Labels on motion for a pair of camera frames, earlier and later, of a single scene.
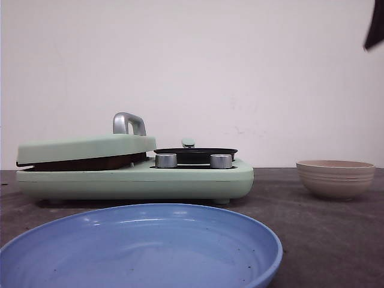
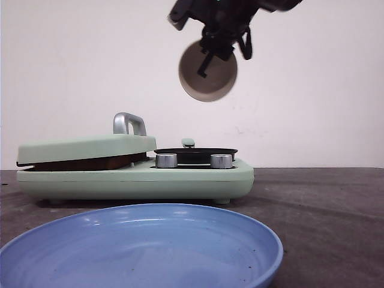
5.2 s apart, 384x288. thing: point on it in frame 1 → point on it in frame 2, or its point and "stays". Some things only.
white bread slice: (111, 163) stays
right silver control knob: (221, 161) stays
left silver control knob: (166, 161) stays
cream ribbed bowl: (335, 178) → (221, 74)
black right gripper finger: (375, 33) → (224, 21)
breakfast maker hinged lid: (129, 137) stays
